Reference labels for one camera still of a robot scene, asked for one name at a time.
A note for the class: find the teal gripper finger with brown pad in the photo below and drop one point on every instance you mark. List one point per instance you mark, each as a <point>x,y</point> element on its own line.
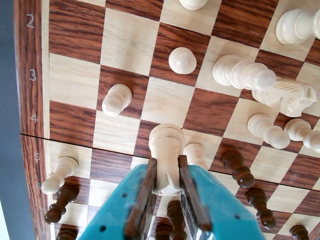
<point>222,210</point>
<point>115,207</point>

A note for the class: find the light wooden chess knight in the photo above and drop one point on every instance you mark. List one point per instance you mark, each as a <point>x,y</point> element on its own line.
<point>287,97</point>
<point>165,145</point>

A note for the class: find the dark brown chess pawn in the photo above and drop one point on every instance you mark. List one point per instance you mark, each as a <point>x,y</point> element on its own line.
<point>298,233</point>
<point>257,202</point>
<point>236,167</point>
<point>62,197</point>

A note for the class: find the dark brown chess bishop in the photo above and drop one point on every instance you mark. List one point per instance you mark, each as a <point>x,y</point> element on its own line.
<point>175,215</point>

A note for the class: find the dark brown chess rook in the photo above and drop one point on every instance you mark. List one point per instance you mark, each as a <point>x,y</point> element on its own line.
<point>66,233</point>

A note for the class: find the light wooden chess bishop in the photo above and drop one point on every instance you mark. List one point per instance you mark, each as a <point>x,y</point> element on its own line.
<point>232,70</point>

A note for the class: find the wooden folding chess board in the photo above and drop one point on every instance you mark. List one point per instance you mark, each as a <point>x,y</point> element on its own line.
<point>75,30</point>

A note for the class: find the light wooden chess queen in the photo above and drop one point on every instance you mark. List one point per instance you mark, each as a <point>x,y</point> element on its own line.
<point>292,27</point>

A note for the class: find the grey textured table mat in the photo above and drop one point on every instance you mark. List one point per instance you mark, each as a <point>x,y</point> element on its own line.
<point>7,100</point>

